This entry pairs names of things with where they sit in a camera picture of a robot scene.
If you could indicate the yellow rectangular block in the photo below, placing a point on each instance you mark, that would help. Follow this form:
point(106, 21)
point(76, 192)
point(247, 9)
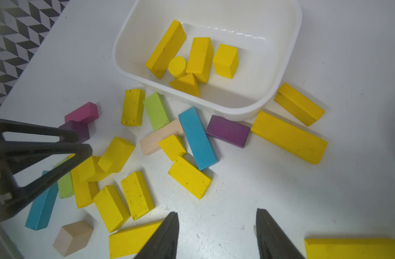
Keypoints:
point(200, 59)

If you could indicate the magenta block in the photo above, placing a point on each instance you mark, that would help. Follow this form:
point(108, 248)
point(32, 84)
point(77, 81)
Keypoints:
point(85, 114)

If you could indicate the small natural wood cube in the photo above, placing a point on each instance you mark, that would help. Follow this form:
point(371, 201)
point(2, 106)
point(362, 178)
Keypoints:
point(72, 238)

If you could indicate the teal block back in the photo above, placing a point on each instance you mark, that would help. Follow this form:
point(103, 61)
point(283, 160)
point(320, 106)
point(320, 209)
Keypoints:
point(199, 143)

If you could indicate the purple flat block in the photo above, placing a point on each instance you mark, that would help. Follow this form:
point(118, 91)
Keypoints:
point(231, 132)

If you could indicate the natural wood block back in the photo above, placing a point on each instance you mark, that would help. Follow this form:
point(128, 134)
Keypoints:
point(150, 143)

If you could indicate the dark purple block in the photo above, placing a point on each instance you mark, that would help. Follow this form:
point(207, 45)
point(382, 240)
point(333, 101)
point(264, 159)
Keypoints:
point(80, 128)

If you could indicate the white plastic tray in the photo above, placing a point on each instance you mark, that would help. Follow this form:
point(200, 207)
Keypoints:
point(264, 32)

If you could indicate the light green block front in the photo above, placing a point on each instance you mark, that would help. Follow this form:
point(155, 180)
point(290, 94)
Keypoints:
point(65, 186)

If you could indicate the light green block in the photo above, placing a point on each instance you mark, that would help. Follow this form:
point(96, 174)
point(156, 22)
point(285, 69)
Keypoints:
point(65, 186)
point(156, 111)

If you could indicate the yellow cube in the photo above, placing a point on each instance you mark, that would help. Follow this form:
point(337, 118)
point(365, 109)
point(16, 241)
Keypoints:
point(226, 61)

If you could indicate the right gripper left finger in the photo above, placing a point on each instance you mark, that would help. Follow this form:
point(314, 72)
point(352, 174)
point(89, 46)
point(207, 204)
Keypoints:
point(163, 243)

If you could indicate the yellow block middle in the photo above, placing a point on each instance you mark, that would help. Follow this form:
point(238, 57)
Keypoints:
point(193, 180)

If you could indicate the long teal block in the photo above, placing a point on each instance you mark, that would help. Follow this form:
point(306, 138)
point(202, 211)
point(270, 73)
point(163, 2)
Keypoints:
point(41, 209)

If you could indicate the light green block back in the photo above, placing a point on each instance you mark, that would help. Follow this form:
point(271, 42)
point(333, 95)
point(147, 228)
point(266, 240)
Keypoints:
point(156, 111)

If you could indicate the yellow cylinder block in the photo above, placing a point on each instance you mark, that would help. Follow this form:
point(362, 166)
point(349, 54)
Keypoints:
point(177, 67)

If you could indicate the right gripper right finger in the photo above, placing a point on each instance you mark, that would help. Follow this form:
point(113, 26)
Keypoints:
point(272, 242)

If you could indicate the long yellow block front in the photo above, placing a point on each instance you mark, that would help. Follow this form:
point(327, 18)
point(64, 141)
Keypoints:
point(131, 241)

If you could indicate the yellow triangle block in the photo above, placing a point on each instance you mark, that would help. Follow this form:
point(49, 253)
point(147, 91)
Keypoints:
point(187, 84)

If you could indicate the long yellow bar block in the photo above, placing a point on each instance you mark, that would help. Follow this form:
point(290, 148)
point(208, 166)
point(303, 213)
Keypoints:
point(290, 138)

